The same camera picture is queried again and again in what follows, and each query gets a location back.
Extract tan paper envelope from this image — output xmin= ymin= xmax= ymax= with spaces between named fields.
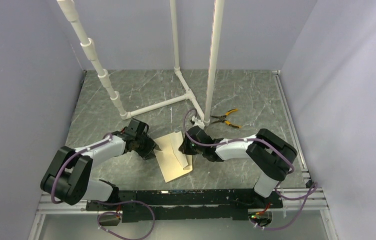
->
xmin=154 ymin=131 xmax=193 ymax=183

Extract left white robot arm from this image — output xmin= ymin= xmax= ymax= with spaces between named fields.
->
xmin=40 ymin=119 xmax=160 ymax=210

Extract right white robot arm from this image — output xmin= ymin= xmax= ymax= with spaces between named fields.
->
xmin=178 ymin=126 xmax=298 ymax=208

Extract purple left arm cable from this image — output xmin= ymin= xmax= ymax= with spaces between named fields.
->
xmin=51 ymin=133 xmax=114 ymax=205

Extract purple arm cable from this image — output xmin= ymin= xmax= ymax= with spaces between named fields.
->
xmin=182 ymin=108 xmax=318 ymax=232
xmin=51 ymin=133 xmax=114 ymax=205

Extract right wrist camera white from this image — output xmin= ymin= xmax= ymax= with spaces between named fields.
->
xmin=190 ymin=116 xmax=205 ymax=130

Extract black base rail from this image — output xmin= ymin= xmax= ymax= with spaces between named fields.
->
xmin=86 ymin=188 xmax=283 ymax=223

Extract yellow handled pliers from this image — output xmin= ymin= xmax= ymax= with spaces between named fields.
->
xmin=210 ymin=108 xmax=242 ymax=129

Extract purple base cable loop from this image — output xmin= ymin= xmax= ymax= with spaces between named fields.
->
xmin=97 ymin=200 xmax=156 ymax=240

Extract white PVC pipe frame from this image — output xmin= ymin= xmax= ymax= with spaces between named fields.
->
xmin=57 ymin=0 xmax=224 ymax=126

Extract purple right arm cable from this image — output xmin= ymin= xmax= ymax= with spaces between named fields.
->
xmin=182 ymin=108 xmax=318 ymax=232

